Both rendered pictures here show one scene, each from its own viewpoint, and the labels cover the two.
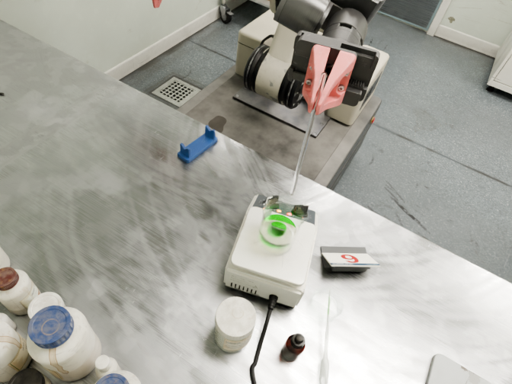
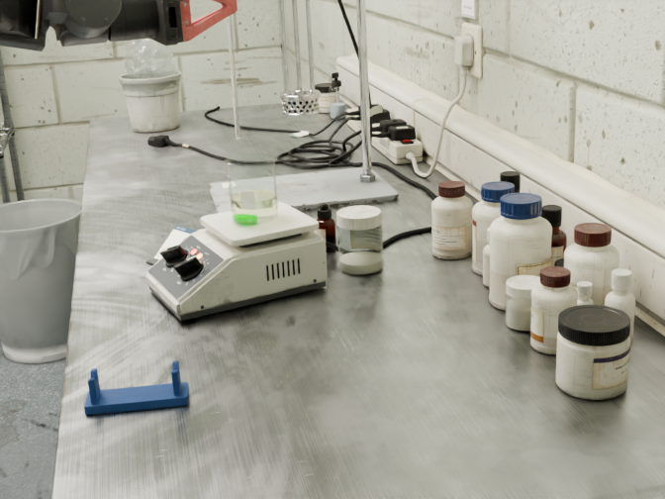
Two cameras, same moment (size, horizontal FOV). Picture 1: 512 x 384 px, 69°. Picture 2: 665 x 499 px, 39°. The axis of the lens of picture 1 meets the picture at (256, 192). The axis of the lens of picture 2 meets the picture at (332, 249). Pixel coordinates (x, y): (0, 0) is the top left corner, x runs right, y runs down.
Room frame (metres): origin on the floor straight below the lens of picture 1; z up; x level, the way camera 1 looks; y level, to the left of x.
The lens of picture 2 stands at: (0.89, 0.95, 1.19)
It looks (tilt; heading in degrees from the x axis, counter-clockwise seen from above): 19 degrees down; 236
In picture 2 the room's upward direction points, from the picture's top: 3 degrees counter-clockwise
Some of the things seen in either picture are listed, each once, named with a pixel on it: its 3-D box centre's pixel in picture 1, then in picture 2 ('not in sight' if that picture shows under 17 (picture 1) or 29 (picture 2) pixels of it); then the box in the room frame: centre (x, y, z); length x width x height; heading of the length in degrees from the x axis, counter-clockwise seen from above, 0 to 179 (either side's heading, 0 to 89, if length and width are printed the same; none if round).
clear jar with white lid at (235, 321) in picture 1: (234, 325); (360, 240); (0.20, -0.01, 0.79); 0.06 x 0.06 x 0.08
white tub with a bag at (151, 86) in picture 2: not in sight; (150, 82); (-0.01, -1.09, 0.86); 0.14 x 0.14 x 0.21
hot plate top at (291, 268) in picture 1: (275, 244); (258, 223); (0.33, -0.05, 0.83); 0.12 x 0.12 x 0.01; 83
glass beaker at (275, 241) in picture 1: (280, 227); (251, 190); (0.33, -0.05, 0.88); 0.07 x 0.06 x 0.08; 88
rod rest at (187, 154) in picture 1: (198, 142); (136, 386); (0.59, 0.15, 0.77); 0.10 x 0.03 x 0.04; 151
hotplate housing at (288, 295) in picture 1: (274, 244); (242, 258); (0.35, -0.05, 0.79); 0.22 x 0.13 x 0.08; 173
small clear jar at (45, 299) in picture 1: (50, 313); (525, 303); (0.17, 0.27, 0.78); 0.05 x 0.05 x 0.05
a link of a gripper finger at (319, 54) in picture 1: (331, 88); (194, 7); (0.38, -0.06, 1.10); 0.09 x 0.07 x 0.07; 169
